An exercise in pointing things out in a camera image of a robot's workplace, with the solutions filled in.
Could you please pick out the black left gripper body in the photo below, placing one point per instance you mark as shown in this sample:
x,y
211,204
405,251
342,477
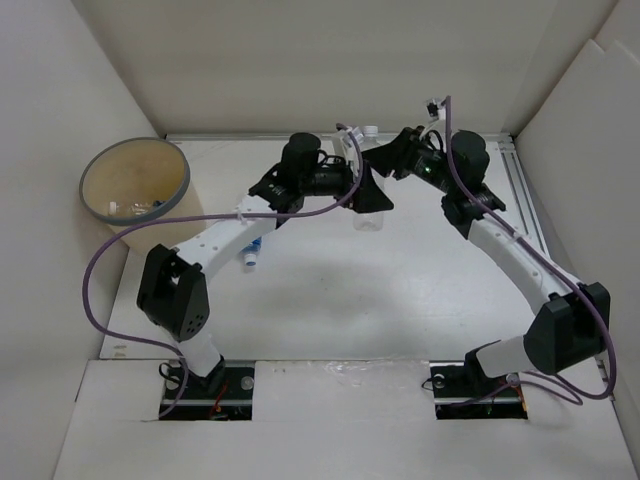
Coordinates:
x,y
327,181

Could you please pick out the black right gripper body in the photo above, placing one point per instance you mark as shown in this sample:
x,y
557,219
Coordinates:
x,y
428,163

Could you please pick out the clear unlabelled plastic bottle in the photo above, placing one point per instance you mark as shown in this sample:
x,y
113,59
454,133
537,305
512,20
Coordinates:
x,y
369,218

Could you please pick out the blue label bottle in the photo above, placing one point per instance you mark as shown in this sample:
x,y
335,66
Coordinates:
x,y
128,209
251,252

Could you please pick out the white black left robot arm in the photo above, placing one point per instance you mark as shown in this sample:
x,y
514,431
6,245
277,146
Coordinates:
x,y
173,293

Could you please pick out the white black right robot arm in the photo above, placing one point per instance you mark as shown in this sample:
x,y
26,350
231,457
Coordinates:
x,y
571,318

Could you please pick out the beige bin with grey rim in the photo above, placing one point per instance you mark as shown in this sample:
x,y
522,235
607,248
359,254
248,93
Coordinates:
x,y
139,170

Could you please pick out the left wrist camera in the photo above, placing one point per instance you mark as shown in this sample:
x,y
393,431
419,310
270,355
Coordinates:
x,y
345,140

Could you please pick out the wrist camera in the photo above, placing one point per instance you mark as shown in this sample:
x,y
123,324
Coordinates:
x,y
436,114
345,140

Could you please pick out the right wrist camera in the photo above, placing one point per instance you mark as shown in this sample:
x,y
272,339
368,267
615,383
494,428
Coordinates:
x,y
436,114

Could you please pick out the aluminium rail right edge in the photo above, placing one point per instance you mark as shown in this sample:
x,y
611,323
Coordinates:
x,y
528,217

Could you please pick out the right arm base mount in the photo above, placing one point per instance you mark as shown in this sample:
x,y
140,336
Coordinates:
x,y
457,397

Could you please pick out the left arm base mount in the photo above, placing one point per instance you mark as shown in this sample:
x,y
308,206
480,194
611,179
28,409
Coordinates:
x,y
231,398

